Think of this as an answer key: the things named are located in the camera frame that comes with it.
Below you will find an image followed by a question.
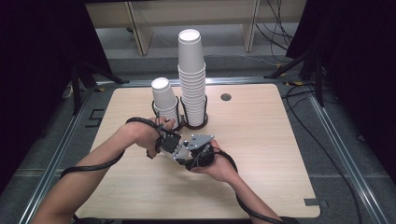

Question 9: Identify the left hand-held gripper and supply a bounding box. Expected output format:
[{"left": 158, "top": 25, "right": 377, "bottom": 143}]
[{"left": 157, "top": 132, "right": 191, "bottom": 165}]

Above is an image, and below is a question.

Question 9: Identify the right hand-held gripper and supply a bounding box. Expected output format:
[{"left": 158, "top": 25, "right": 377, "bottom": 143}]
[{"left": 185, "top": 133, "right": 217, "bottom": 172}]

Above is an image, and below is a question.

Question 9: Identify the black wire cup holder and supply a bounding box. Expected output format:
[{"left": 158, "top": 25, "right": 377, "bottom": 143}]
[{"left": 151, "top": 94, "right": 209, "bottom": 133}]

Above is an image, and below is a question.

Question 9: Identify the tall stack of white cups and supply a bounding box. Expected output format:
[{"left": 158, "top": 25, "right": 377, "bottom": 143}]
[{"left": 177, "top": 28, "right": 207, "bottom": 128}]

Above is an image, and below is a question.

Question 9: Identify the person's right hand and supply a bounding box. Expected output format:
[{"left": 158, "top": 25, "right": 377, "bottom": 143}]
[{"left": 190, "top": 139, "right": 240, "bottom": 185}]

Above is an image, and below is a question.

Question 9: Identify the person's left hand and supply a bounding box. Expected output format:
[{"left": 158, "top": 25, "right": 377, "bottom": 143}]
[{"left": 123, "top": 116, "right": 177, "bottom": 160}]

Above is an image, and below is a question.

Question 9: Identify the short stack of white cups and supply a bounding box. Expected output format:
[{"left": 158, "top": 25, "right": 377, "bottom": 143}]
[{"left": 150, "top": 77, "right": 181, "bottom": 130}]

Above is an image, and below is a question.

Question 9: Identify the black metal stand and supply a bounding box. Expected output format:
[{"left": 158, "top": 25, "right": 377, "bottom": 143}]
[
  {"left": 69, "top": 59, "right": 131, "bottom": 117},
  {"left": 263, "top": 46, "right": 327, "bottom": 108}
]

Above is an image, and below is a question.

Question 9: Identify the grey tape strip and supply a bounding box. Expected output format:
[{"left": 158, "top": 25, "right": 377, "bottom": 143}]
[{"left": 303, "top": 197, "right": 329, "bottom": 209}]

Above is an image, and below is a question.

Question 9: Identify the pale wooden bench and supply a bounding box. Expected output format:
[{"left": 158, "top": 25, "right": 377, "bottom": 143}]
[{"left": 84, "top": 0, "right": 308, "bottom": 57}]

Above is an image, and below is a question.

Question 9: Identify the black curtain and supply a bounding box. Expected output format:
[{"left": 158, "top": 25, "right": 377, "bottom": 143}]
[
  {"left": 0, "top": 0, "right": 114, "bottom": 195},
  {"left": 285, "top": 0, "right": 396, "bottom": 176}
]

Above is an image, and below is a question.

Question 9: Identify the aluminium floor rail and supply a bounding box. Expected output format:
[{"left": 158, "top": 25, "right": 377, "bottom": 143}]
[
  {"left": 305, "top": 90, "right": 390, "bottom": 224},
  {"left": 18, "top": 87, "right": 96, "bottom": 224},
  {"left": 95, "top": 76, "right": 301, "bottom": 89}
]

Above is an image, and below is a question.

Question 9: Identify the white floor cable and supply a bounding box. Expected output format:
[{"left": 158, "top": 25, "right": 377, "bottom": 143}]
[{"left": 205, "top": 53, "right": 282, "bottom": 68}]

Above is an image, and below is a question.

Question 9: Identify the long black floor cable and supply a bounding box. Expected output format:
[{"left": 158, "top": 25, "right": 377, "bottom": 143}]
[{"left": 280, "top": 83, "right": 364, "bottom": 224}]

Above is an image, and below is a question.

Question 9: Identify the bundle of black floor cables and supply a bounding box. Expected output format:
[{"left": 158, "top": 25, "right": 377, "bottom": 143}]
[{"left": 255, "top": 0, "right": 295, "bottom": 53}]

